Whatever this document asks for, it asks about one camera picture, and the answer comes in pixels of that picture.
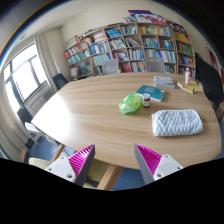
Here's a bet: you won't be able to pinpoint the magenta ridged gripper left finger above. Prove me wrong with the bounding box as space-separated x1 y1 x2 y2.
46 144 95 186

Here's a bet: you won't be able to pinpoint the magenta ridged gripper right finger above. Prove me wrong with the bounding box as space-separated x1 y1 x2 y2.
134 144 182 184

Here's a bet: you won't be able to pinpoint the white folded towel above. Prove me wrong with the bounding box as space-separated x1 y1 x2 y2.
152 109 203 137

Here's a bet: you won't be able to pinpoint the black chair by window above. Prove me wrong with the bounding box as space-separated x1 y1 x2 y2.
17 106 43 149

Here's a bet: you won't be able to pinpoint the green plastic bag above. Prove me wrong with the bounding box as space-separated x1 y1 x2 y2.
119 93 142 114

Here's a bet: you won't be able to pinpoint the teal book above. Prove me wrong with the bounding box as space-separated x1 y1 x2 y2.
137 85 166 102

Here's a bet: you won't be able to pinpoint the white radiator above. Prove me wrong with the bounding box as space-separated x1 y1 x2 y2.
25 85 54 117

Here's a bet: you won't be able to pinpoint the grey book stack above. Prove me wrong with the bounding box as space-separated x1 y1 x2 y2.
154 76 175 89

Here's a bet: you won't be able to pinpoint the dark blue office chair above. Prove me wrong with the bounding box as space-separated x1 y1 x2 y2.
53 73 68 90

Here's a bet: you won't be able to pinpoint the yellow book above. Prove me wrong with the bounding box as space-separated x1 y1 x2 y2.
177 80 203 93

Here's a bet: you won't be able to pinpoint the white bottle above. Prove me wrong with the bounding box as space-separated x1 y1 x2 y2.
185 68 190 85

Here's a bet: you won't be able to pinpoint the grey chair right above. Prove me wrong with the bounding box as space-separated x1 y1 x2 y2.
143 57 166 73

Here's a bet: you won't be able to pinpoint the grey chair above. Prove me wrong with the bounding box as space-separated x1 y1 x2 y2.
102 59 118 75
143 57 166 73

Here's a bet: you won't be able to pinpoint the black chair right side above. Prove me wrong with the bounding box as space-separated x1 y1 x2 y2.
195 53 224 107

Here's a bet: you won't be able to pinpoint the grey chair left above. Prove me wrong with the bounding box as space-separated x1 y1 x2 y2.
102 59 118 75

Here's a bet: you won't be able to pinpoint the wooden bookshelf with books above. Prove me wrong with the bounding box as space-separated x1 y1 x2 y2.
64 22 196 78

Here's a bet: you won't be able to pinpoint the colourful boxes atop shelf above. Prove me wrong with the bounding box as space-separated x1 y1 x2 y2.
125 10 166 25

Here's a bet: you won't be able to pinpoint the window with dark frame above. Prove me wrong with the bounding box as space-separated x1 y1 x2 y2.
4 43 47 112

